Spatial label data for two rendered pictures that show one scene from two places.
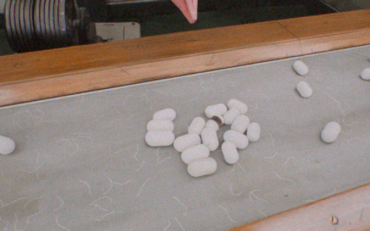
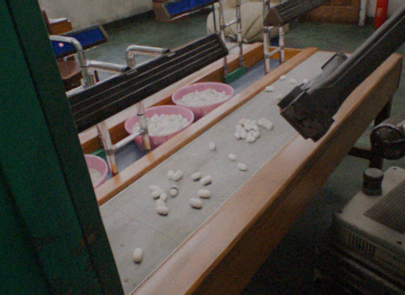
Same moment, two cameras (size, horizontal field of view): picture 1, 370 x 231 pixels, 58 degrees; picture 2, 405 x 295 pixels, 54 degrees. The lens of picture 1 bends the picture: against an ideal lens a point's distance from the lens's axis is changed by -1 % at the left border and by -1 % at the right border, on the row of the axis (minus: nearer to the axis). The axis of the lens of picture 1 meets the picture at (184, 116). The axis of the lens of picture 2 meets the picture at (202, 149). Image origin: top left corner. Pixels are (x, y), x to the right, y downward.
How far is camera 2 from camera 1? 1.61 m
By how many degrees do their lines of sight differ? 105
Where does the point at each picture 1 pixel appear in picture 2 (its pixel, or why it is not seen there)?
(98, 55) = not seen: hidden behind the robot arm
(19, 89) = not seen: hidden behind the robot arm
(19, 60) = (342, 110)
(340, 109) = (213, 160)
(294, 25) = (267, 185)
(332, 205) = (202, 124)
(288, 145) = (224, 140)
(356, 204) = (196, 127)
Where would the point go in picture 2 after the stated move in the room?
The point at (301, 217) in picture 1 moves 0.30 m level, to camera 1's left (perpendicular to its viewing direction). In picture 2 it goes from (208, 120) to (271, 98)
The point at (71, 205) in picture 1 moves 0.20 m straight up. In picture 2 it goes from (263, 108) to (262, 59)
